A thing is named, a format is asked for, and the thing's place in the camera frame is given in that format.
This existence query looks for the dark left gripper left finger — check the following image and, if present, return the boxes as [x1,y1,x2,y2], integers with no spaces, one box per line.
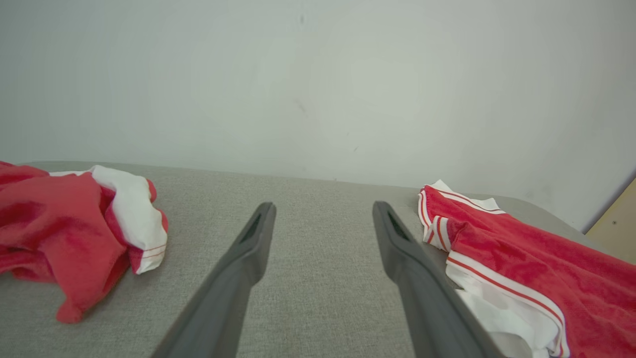
[152,201,277,358]

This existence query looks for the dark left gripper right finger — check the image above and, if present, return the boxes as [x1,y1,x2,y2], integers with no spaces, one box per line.
[372,200,505,358]

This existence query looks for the red jersey with number print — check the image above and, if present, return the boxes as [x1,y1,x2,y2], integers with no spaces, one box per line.
[418,179,636,358]

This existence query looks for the red shorts with white stripes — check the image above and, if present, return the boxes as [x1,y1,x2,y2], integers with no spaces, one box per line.
[0,160,169,324]

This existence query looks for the beige wooden board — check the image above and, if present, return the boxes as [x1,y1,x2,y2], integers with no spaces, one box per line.
[585,178,636,265]

